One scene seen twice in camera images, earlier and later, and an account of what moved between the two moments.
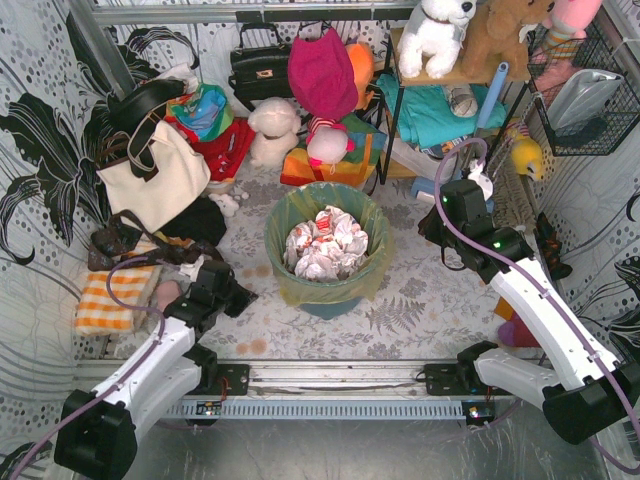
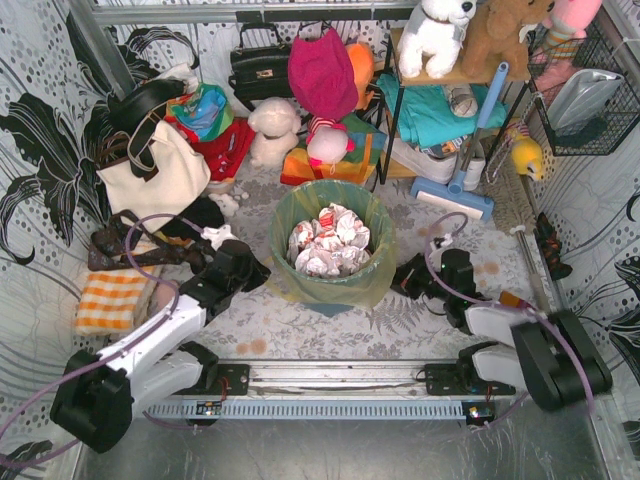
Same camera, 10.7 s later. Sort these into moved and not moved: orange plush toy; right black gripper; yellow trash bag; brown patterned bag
Moved: right black gripper
Not moved: yellow trash bag; orange plush toy; brown patterned bag
